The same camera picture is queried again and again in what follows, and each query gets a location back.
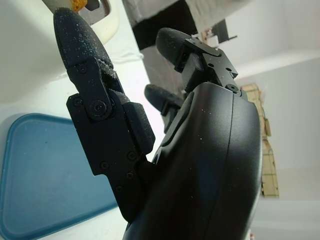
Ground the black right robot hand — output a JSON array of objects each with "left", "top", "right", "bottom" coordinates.
[{"left": 52, "top": 6, "right": 265, "bottom": 240}]

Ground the slice of toast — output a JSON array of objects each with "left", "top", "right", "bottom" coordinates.
[{"left": 69, "top": 0, "right": 89, "bottom": 13}]

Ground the person in black trousers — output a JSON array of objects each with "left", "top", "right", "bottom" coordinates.
[{"left": 131, "top": 7, "right": 200, "bottom": 51}]

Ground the cream two-slot toaster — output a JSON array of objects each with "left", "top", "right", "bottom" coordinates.
[{"left": 0, "top": 0, "right": 120, "bottom": 101}]

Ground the blue plastic tray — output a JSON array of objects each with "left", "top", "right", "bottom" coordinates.
[{"left": 0, "top": 112, "right": 121, "bottom": 227}]

